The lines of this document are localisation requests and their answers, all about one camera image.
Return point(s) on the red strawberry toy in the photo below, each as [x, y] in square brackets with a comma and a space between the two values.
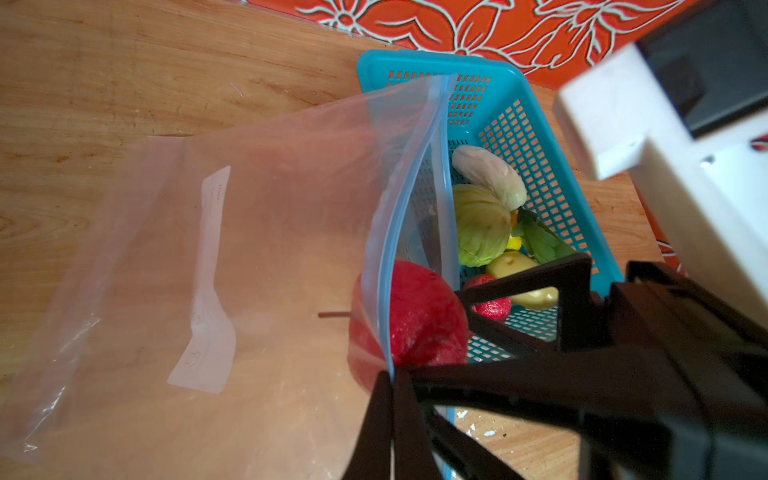
[496, 310]

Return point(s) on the green cabbage toy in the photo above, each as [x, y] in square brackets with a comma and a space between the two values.
[483, 225]

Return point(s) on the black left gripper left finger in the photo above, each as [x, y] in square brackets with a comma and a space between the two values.
[372, 455]

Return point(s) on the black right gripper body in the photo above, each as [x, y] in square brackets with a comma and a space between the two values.
[696, 362]

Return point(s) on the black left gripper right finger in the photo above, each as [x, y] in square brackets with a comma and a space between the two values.
[413, 457]

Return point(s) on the white daikon toy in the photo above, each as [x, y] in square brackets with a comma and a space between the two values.
[485, 169]

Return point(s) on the red radish toy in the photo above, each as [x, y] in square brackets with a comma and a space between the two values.
[427, 326]

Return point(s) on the yellow green potato toy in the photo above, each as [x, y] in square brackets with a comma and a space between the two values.
[513, 262]

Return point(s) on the yellow orange pepper toy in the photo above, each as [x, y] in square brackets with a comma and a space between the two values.
[515, 239]

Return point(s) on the teal plastic perforated basket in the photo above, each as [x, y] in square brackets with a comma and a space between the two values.
[492, 105]

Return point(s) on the clear zip top bag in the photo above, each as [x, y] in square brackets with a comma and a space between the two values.
[229, 310]

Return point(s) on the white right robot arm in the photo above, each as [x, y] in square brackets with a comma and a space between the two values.
[679, 110]

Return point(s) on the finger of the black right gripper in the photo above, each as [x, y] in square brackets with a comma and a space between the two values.
[605, 395]
[528, 285]

